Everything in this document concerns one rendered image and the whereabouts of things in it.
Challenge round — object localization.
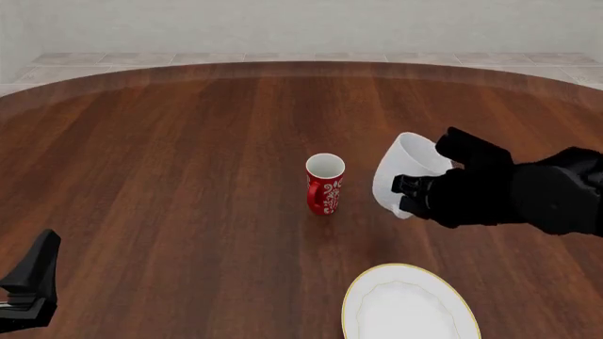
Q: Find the red mug with white pattern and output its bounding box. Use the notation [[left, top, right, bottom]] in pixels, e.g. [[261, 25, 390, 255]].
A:
[[304, 153, 347, 217]]

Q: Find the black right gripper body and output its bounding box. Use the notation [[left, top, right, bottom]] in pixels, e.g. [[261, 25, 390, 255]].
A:
[[427, 163, 520, 230]]

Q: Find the white plate with gold rim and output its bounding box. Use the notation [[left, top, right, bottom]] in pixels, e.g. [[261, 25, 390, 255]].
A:
[[341, 263, 482, 339]]

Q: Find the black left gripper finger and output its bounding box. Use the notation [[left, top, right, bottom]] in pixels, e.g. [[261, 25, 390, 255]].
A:
[[0, 228, 62, 299]]

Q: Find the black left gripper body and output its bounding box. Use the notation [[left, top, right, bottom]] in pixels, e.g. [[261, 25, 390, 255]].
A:
[[0, 292, 59, 332]]

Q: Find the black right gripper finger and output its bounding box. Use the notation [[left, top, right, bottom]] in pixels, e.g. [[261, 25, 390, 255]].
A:
[[434, 126, 515, 171], [390, 172, 442, 220]]

